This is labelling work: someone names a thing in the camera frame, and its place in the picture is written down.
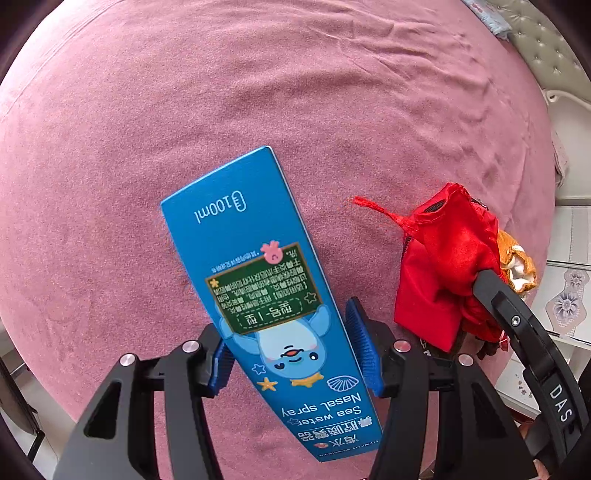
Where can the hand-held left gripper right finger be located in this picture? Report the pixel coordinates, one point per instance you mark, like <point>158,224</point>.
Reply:
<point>364,350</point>

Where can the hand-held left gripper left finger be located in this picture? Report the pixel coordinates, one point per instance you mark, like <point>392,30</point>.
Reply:
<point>219,369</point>

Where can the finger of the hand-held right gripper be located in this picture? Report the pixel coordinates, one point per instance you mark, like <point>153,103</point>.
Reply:
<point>510,318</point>

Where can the blue nasal spray box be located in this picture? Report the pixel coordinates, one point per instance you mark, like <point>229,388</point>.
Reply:
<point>272,286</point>

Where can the orange and white cloth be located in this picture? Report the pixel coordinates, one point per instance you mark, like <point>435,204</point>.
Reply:
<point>519,267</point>

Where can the pink bed sheet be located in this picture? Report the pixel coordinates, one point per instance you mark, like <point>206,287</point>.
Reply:
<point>207,115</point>

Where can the grey tufted headboard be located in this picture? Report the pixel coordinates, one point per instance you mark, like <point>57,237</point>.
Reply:
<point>540,46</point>

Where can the light blue patterned cloth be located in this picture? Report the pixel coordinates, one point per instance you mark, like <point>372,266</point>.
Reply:
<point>489,16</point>

